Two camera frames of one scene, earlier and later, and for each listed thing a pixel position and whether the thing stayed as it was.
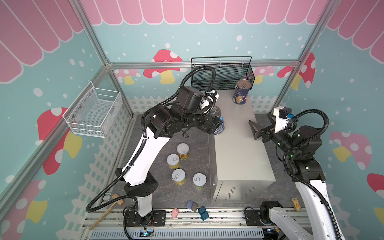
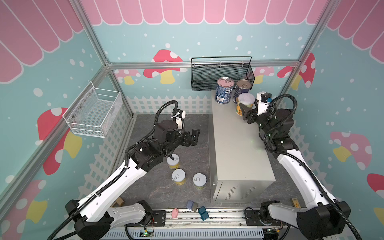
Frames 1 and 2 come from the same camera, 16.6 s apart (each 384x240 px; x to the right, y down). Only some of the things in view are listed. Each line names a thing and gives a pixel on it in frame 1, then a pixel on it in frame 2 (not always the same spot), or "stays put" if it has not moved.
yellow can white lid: [173, 161] stays put
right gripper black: [265, 134] to [252, 113]
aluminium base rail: [214, 224] stays put
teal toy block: [203, 213] stays put
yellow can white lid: [183, 149] to [245, 98]
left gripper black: [210, 124] to [187, 142]
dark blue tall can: [241, 91] stays put
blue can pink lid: [216, 112] to [224, 90]
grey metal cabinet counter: [240, 169] stays put
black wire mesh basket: [228, 71] stays put
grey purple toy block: [192, 205] stays put
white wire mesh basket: [92, 112] stays put
